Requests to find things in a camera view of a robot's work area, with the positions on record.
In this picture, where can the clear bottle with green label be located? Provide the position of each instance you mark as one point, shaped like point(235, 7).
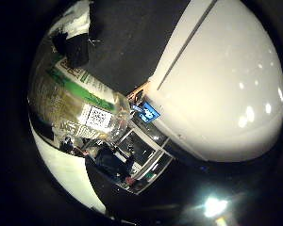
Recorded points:
point(75, 103)

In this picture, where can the person in dark clothes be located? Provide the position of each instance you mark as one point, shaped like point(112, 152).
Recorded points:
point(110, 163)

